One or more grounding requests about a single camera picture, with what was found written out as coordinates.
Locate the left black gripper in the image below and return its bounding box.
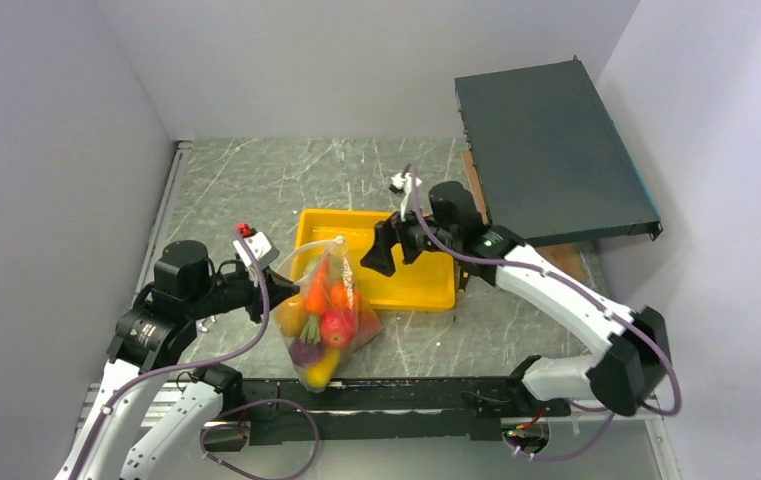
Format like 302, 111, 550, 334
187, 261, 300, 322

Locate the orange toy carrot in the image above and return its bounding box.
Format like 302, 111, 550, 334
300, 257, 330, 345

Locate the yellow handled screwdriver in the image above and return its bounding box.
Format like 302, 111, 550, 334
457, 268, 471, 292

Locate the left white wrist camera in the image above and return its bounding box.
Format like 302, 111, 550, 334
233, 223, 280, 270

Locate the clear dotted zip top bag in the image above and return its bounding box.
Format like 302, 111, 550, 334
274, 235, 383, 393

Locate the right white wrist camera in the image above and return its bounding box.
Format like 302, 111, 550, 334
389, 170, 421, 218

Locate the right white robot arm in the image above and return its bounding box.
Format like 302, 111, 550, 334
360, 173, 675, 416

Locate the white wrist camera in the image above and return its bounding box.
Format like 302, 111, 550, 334
233, 223, 280, 270
389, 170, 421, 218

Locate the wooden board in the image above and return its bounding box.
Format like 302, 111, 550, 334
462, 150, 587, 282

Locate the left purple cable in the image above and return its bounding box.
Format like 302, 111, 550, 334
68, 228, 322, 480

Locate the orange toy pumpkin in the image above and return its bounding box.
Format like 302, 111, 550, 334
329, 281, 362, 311

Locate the aluminium side rail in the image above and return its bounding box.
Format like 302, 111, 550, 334
130, 140, 194, 305

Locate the brown toy potato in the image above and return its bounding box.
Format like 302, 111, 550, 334
275, 294, 308, 338

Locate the purple toy onion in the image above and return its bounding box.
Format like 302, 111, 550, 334
288, 338, 325, 368

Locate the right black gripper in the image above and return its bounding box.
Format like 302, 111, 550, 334
360, 194, 458, 277

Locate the black base frame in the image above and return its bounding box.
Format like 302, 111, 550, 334
216, 376, 571, 446

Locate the dark green rack box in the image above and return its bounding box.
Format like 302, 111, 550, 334
454, 58, 663, 247

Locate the yellow plastic tray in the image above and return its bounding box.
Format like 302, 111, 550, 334
294, 209, 456, 312

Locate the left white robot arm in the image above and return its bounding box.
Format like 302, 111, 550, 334
56, 230, 298, 479

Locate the red bell pepper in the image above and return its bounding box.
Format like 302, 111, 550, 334
351, 310, 382, 350

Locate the red toy tomato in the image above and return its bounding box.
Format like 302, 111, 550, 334
320, 309, 356, 349

